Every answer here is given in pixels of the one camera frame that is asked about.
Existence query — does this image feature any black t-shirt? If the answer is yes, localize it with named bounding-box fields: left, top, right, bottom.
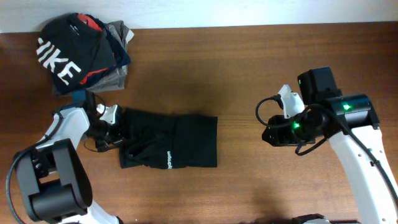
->
left=119, top=108, right=218, bottom=169

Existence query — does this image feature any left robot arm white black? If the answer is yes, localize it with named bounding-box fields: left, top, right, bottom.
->
left=6, top=89, right=122, bottom=223

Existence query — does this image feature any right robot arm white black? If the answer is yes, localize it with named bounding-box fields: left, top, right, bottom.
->
left=260, top=67, right=397, bottom=223

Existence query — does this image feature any navy red trimmed folded shirt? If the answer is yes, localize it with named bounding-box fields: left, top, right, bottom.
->
left=77, top=14, right=134, bottom=89

